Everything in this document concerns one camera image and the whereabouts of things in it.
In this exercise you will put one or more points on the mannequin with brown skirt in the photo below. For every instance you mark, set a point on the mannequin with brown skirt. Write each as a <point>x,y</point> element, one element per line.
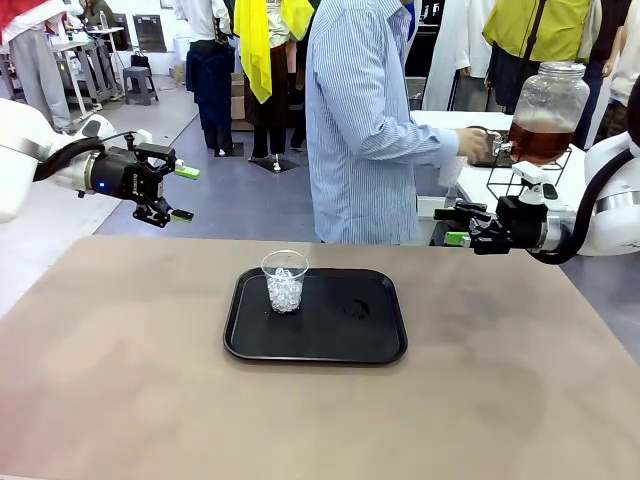
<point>272,100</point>

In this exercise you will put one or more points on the person's right hand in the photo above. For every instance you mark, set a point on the person's right hand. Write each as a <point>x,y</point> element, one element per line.
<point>475,145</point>

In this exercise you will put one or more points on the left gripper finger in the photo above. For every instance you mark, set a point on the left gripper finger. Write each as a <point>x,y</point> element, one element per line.
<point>165,157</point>
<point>155,212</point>

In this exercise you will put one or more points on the yellow hanging cloth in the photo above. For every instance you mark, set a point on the yellow hanging cloth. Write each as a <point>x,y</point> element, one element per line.
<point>252,50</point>

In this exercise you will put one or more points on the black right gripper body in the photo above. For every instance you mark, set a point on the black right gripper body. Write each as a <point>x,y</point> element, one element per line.
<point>520,220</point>

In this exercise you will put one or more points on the short clear iced cup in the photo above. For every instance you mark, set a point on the short clear iced cup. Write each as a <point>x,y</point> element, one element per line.
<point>285,295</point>

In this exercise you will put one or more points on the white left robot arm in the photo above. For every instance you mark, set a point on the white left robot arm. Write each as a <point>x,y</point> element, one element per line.
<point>15,165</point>

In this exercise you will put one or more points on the white side table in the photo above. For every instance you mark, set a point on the white side table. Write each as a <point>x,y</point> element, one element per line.
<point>435,119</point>

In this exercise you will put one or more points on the person's right forearm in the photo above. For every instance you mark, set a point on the person's right forearm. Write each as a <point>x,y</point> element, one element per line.
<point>410,142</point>

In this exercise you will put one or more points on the person in grey trousers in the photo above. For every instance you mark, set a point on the person in grey trousers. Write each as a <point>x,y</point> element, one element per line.
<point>37,75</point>

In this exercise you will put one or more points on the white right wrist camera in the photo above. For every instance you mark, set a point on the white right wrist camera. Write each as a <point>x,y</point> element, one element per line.
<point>532,175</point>

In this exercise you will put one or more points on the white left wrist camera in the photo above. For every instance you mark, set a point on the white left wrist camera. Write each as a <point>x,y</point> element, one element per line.
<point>142,136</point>

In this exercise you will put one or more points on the glass drink dispenser jar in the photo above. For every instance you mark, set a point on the glass drink dispenser jar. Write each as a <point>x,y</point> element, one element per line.
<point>550,100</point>

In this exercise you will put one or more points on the grey workbench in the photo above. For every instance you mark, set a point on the grey workbench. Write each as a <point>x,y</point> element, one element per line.
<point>85,55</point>

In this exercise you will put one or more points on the mannequin with dark blue skirt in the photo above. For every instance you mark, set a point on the mannequin with dark blue skirt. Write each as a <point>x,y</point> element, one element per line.
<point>210,75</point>

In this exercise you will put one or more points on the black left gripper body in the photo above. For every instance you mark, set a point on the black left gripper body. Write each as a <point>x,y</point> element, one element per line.
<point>120,175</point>

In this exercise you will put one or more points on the person in striped shirt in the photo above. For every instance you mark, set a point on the person in striped shirt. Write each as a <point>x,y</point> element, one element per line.
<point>360,125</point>

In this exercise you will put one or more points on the large black serving tray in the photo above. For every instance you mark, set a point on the large black serving tray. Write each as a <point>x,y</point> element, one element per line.
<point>320,330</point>

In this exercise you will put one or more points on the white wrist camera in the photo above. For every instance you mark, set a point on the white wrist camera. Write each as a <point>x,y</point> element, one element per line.
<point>142,136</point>
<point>532,175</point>

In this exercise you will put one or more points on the brown cardboard box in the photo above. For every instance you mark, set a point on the brown cardboard box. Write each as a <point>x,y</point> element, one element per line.
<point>239,100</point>

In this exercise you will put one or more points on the grey plastic stool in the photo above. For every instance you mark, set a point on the grey plastic stool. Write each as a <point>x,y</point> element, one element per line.
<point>140,82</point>

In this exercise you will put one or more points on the black framed board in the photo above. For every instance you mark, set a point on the black framed board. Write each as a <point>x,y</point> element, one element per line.
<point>149,32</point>

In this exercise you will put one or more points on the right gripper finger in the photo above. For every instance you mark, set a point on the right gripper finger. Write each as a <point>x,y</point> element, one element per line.
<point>480,242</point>
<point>465,212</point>

